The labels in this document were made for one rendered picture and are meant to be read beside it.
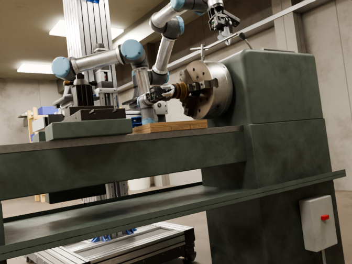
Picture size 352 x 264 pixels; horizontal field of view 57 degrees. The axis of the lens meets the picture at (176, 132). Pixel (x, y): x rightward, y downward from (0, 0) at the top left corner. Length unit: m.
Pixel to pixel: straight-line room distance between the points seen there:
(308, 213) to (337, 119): 2.96
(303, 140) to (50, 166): 1.32
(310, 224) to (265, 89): 0.73
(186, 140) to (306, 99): 0.82
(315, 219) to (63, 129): 1.31
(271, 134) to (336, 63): 3.09
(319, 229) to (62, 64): 1.65
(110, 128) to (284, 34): 3.96
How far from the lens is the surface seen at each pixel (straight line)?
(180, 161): 1.44
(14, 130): 9.81
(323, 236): 1.92
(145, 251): 2.13
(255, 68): 1.74
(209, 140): 1.54
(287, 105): 1.86
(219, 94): 1.64
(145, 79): 2.00
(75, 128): 1.21
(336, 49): 4.76
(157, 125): 1.38
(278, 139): 1.77
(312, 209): 1.84
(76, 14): 2.50
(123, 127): 1.26
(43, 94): 10.16
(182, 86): 1.65
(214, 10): 1.75
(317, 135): 2.03
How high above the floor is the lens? 0.79
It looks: 3 degrees up
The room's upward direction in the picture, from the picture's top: 7 degrees counter-clockwise
